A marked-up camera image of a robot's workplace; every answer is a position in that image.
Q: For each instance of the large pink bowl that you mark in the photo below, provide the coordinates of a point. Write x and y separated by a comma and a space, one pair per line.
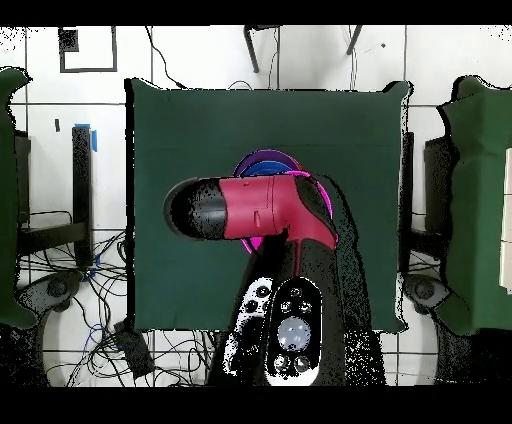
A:
254, 242

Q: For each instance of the purple bowl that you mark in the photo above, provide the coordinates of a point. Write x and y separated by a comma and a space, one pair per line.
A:
256, 158

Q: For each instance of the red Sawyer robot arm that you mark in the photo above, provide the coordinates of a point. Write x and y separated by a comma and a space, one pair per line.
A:
280, 260

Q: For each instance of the dark green table cloth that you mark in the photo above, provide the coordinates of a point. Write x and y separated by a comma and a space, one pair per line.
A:
200, 120

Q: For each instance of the black metal leg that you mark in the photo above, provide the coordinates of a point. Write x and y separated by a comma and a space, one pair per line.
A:
251, 48
354, 40

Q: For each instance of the black stand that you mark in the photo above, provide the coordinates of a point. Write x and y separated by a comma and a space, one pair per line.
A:
438, 180
82, 180

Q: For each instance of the black office chair base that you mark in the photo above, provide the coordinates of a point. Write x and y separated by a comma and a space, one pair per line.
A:
424, 290
56, 288

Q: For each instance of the black power adapter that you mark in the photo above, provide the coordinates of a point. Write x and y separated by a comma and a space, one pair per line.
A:
134, 352

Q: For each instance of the green covered side table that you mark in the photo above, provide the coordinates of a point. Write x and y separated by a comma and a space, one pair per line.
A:
476, 200
8, 200

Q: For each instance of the white boxes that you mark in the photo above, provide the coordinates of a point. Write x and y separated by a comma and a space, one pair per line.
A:
507, 220

